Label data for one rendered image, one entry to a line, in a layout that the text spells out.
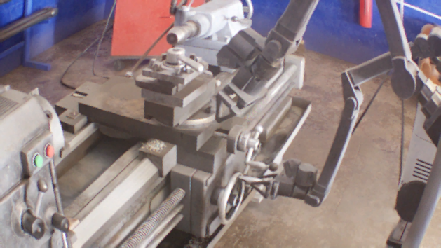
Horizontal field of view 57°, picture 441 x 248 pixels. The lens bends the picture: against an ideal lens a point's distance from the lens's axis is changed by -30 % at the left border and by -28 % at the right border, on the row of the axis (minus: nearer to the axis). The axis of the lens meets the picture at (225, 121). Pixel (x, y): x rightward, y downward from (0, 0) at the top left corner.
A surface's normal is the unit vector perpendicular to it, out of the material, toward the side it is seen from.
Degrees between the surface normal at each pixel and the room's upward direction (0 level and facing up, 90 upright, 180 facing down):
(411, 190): 90
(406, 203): 90
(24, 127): 45
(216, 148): 0
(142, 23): 90
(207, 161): 90
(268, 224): 0
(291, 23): 81
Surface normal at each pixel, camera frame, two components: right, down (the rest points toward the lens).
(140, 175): 0.60, -0.59
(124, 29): -0.04, 0.44
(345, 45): -0.38, 0.39
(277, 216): 0.07, -0.89
